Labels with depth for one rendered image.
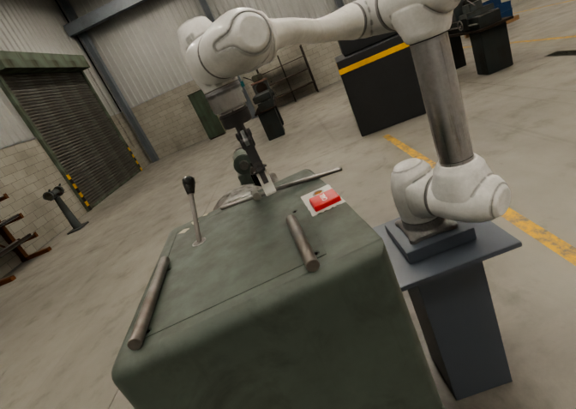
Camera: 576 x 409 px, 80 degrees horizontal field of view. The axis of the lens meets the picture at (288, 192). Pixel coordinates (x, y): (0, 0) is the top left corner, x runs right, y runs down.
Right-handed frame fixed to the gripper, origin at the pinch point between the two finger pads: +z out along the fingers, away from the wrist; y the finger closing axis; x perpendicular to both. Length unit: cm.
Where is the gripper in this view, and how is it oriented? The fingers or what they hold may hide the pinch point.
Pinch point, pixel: (266, 181)
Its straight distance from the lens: 91.5
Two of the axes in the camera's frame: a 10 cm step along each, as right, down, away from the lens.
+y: -1.5, -3.0, 9.4
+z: 3.9, 8.6, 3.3
